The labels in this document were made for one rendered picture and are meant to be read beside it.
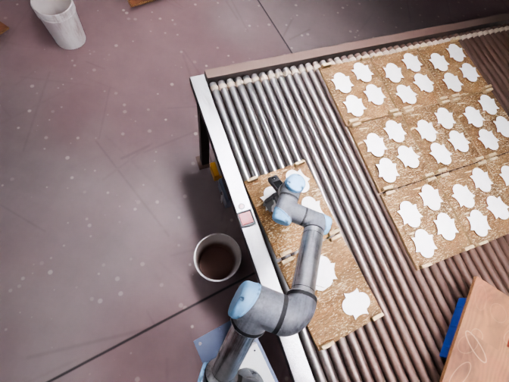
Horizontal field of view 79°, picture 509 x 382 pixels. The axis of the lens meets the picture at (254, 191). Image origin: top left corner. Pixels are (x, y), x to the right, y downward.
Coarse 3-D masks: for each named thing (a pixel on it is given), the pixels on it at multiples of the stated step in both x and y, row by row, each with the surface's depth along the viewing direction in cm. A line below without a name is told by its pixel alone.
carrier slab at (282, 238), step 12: (288, 168) 160; (300, 168) 161; (264, 180) 156; (312, 180) 160; (252, 192) 153; (312, 192) 158; (300, 204) 155; (324, 204) 157; (264, 216) 150; (264, 228) 148; (276, 228) 149; (288, 228) 150; (300, 228) 151; (336, 228) 153; (276, 240) 147; (288, 240) 148; (300, 240) 149; (276, 252) 145
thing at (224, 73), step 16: (496, 16) 222; (416, 32) 205; (432, 32) 208; (448, 32) 211; (464, 32) 218; (320, 48) 189; (336, 48) 191; (352, 48) 193; (368, 48) 196; (240, 64) 177; (256, 64) 178; (272, 64) 180; (288, 64) 184; (304, 64) 190; (208, 80) 173; (224, 80) 177
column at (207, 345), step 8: (216, 328) 215; (224, 328) 216; (208, 336) 213; (216, 336) 214; (224, 336) 214; (200, 344) 210; (208, 344) 211; (216, 344) 212; (200, 352) 209; (208, 352) 210; (216, 352) 210; (264, 352) 137; (208, 360) 208
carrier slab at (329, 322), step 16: (336, 240) 151; (336, 256) 149; (352, 256) 150; (288, 272) 143; (336, 272) 146; (352, 272) 147; (336, 288) 143; (352, 288) 144; (368, 288) 146; (320, 304) 140; (336, 304) 141; (320, 320) 138; (336, 320) 139; (352, 320) 140; (368, 320) 141; (320, 336) 136; (336, 336) 137
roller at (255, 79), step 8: (256, 80) 178; (256, 88) 178; (264, 96) 175; (264, 104) 174; (272, 112) 173; (272, 120) 171; (272, 128) 171; (280, 136) 168; (280, 144) 167; (288, 152) 165; (288, 160) 164; (360, 328) 141; (360, 336) 140; (368, 344) 139; (368, 352) 138; (368, 360) 138; (376, 360) 138; (376, 368) 136; (376, 376) 135
